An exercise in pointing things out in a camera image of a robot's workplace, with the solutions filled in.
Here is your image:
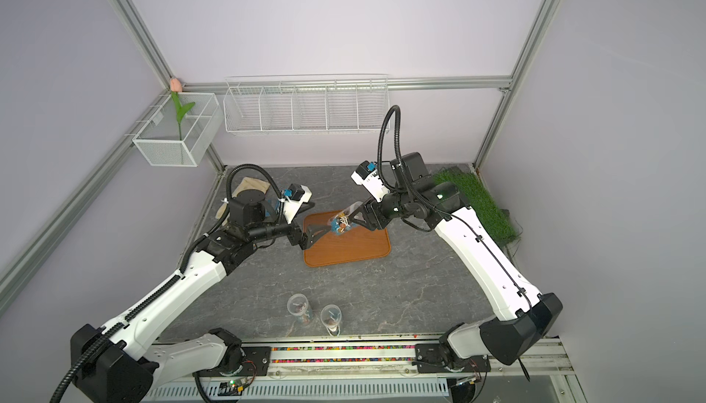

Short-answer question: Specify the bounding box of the clear plastic candy jar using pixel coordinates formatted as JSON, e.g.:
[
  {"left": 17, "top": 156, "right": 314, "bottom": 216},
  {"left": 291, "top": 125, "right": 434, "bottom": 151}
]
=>
[{"left": 327, "top": 208, "right": 353, "bottom": 236}]

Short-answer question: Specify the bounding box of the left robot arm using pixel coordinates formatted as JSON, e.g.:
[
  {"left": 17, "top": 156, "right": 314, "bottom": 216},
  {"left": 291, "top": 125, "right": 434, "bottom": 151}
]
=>
[{"left": 50, "top": 164, "right": 322, "bottom": 402}]

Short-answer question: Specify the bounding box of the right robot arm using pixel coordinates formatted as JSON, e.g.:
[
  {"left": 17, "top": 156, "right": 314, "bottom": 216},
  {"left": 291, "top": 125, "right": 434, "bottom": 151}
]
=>
[{"left": 332, "top": 105, "right": 564, "bottom": 372}]

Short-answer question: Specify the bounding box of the clear jar left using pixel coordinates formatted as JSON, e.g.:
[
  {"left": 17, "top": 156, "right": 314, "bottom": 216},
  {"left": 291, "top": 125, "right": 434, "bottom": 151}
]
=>
[{"left": 287, "top": 293, "right": 313, "bottom": 325}]

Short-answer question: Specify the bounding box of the clear jar middle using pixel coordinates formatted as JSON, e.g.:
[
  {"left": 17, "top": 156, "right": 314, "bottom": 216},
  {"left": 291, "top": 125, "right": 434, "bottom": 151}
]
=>
[{"left": 320, "top": 305, "right": 342, "bottom": 337}]

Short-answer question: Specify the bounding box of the orange wooden tray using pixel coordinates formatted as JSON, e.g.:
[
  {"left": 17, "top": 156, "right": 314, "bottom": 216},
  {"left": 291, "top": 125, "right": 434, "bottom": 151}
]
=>
[{"left": 303, "top": 227, "right": 392, "bottom": 268}]

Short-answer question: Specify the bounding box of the blue garden hand rake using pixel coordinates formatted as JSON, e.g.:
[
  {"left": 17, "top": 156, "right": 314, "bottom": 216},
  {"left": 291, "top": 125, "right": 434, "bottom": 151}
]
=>
[{"left": 263, "top": 201, "right": 279, "bottom": 223}]

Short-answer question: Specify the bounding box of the beige work glove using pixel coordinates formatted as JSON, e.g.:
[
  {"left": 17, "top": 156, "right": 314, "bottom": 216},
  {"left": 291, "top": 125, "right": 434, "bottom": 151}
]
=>
[{"left": 231, "top": 177, "right": 270, "bottom": 225}]

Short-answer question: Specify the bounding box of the green artificial grass mat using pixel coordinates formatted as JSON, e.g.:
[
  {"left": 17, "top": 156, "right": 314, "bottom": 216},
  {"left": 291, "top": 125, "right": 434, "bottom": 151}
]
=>
[{"left": 433, "top": 166, "right": 520, "bottom": 249}]

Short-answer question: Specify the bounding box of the artificial pink tulip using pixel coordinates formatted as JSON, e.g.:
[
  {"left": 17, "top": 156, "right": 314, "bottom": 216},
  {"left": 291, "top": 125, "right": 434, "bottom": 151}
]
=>
[{"left": 169, "top": 78, "right": 195, "bottom": 140}]

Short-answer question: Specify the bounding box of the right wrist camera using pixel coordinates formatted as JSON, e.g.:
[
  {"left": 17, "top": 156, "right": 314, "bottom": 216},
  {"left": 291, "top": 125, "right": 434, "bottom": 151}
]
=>
[{"left": 351, "top": 160, "right": 390, "bottom": 203}]

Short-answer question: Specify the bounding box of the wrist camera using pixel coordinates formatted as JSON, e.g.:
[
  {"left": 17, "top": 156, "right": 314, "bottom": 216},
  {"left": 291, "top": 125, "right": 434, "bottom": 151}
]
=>
[
  {"left": 281, "top": 183, "right": 312, "bottom": 224},
  {"left": 351, "top": 160, "right": 390, "bottom": 203}
]

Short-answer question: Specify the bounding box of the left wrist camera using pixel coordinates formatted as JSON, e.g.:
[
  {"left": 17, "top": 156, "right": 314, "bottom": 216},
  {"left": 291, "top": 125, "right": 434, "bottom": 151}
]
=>
[{"left": 281, "top": 183, "right": 312, "bottom": 224}]

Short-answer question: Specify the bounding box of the white wire wall basket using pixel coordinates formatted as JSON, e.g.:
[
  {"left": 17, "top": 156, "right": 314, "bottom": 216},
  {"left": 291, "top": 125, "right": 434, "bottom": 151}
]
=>
[{"left": 224, "top": 74, "right": 390, "bottom": 134}]

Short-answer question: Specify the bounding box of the white mesh wall box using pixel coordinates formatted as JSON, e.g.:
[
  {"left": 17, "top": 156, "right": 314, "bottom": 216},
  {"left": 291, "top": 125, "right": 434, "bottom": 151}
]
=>
[{"left": 132, "top": 92, "right": 224, "bottom": 168}]

